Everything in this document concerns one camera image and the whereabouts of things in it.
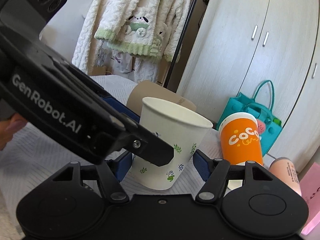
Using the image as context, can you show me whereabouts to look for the white floral paper cup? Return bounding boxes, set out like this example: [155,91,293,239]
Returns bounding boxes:
[131,97,213,190]

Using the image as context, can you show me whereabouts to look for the orange coco paper cup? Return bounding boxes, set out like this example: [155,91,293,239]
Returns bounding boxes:
[219,112,264,165]

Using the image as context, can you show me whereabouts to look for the left hand with painted nails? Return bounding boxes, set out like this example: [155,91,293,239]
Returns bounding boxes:
[0,113,28,151]

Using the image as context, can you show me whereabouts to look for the beige cylindrical mug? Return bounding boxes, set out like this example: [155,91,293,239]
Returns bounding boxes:
[126,80,196,116]

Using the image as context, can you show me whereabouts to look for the pink tumbler bottle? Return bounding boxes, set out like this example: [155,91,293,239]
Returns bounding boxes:
[269,157,302,196]

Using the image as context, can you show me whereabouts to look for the white patterned tablecloth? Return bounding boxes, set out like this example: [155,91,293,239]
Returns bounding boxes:
[1,75,222,237]

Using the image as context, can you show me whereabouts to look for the pink paper gift bag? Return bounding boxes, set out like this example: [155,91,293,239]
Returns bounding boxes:
[300,163,319,236]

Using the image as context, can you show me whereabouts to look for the teal felt handbag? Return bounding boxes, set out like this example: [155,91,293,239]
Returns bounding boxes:
[216,80,282,157]

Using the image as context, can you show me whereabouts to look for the white fluffy robe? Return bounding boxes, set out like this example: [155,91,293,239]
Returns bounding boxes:
[72,0,191,83]

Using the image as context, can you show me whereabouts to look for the black clothes rack pole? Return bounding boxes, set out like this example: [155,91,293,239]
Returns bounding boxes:
[163,0,197,88]

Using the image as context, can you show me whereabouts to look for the white wardrobe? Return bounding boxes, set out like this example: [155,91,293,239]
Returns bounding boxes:
[177,0,319,172]

